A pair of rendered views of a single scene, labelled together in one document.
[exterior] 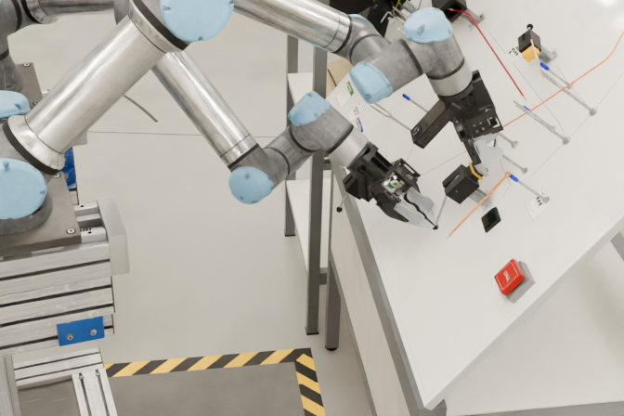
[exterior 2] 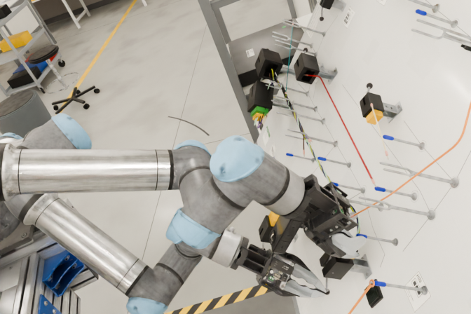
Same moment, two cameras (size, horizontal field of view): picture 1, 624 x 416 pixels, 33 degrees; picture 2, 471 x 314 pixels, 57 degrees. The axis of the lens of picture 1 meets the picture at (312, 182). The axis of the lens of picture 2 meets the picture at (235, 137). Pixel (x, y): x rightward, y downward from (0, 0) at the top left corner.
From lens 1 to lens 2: 131 cm
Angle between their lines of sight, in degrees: 14
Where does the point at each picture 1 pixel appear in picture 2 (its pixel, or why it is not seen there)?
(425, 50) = (236, 188)
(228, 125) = (111, 265)
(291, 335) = not seen: hidden behind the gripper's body
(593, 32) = (433, 83)
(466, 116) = (314, 221)
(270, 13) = (76, 186)
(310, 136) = (188, 249)
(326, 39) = (150, 186)
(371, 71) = (188, 222)
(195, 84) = (73, 237)
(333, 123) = not seen: hidden behind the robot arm
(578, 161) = (450, 247)
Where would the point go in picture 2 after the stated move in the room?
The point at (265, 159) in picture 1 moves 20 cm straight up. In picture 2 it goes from (151, 283) to (104, 221)
